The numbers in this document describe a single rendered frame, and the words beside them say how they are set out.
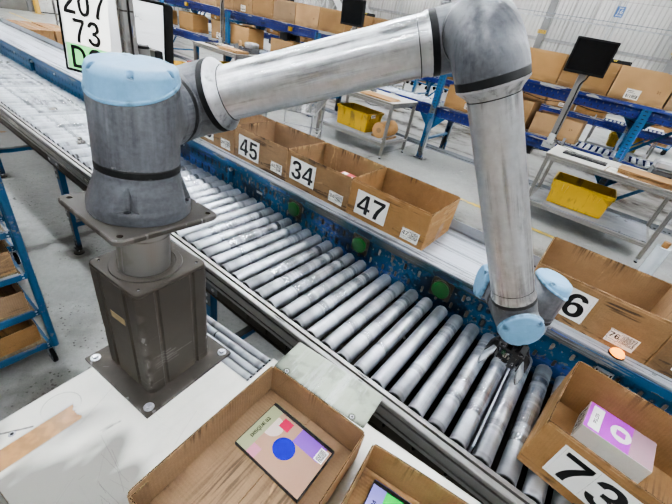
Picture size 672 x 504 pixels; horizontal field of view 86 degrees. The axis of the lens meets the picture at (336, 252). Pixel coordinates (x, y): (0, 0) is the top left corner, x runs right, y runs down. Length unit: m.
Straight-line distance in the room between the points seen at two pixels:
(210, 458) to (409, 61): 0.91
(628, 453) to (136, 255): 1.26
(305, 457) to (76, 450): 0.49
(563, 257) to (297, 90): 1.24
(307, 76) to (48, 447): 0.94
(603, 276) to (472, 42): 1.20
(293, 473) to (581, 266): 1.27
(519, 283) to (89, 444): 0.97
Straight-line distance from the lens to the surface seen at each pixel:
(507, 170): 0.69
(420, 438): 1.10
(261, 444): 0.95
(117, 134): 0.73
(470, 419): 1.16
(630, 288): 1.69
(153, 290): 0.85
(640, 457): 1.29
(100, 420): 1.06
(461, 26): 0.69
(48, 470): 1.03
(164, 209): 0.76
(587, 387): 1.31
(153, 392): 1.06
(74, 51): 1.92
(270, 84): 0.80
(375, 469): 0.96
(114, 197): 0.76
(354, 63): 0.77
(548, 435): 1.07
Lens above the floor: 1.61
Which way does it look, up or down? 32 degrees down
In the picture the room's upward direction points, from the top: 12 degrees clockwise
